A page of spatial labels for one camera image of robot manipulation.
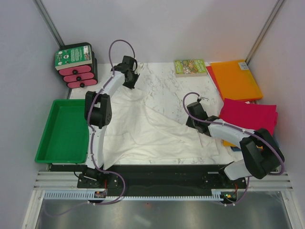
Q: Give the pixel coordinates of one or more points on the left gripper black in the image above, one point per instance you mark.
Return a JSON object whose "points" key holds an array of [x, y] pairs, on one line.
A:
{"points": [[132, 86]]}

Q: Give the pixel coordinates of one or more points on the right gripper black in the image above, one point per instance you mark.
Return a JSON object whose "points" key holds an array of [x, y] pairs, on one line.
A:
{"points": [[188, 122]]}

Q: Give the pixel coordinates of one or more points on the white t shirt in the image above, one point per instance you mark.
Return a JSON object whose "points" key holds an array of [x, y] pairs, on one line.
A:
{"points": [[148, 122]]}

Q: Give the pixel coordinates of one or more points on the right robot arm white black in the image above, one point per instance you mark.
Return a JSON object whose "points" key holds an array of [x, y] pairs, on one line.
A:
{"points": [[261, 155]]}

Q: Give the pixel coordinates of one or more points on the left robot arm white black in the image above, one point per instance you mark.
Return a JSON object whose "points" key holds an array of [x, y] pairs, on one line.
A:
{"points": [[98, 109]]}

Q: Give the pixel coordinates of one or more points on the magenta folded t shirt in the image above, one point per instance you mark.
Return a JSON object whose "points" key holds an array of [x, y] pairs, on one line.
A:
{"points": [[250, 116]]}

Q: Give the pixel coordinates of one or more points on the black pink drawer stand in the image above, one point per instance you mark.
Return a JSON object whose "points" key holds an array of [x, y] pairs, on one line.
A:
{"points": [[80, 76]]}

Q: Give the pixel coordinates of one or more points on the light green book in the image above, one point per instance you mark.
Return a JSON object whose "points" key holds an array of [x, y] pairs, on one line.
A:
{"points": [[190, 68]]}

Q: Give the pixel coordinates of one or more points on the orange plastic folder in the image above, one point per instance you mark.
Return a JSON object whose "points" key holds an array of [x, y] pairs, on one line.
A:
{"points": [[235, 81]]}

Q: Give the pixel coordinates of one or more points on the green book on stand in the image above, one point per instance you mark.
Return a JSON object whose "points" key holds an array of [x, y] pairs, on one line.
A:
{"points": [[73, 57]]}

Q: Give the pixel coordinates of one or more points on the red folder under orange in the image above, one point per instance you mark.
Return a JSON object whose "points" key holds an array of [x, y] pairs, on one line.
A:
{"points": [[211, 73]]}

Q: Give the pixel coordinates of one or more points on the green plastic tray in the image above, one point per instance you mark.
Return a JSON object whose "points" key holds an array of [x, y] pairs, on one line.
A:
{"points": [[65, 137]]}

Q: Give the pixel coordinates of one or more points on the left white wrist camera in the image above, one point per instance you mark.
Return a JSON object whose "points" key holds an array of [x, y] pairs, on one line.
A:
{"points": [[138, 69]]}

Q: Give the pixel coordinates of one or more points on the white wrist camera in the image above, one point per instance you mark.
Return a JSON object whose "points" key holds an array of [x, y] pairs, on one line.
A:
{"points": [[200, 98], [138, 69]]}

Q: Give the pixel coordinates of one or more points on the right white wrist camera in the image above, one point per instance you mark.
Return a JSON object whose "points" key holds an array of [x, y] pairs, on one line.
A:
{"points": [[200, 98]]}

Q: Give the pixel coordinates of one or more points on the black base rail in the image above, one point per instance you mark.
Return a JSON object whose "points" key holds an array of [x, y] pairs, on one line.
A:
{"points": [[159, 180]]}

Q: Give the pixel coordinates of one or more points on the white slotted cable duct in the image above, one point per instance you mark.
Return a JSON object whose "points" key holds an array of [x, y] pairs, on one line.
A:
{"points": [[106, 195]]}

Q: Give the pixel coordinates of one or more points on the left aluminium frame post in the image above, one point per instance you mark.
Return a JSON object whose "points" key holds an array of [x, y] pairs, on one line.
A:
{"points": [[49, 22]]}

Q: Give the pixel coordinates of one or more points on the aluminium frame post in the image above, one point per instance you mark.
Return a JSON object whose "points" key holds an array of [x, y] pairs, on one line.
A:
{"points": [[49, 22], [264, 30]]}

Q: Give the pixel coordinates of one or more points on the right aluminium frame post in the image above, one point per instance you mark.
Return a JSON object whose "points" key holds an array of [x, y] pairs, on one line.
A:
{"points": [[264, 30]]}

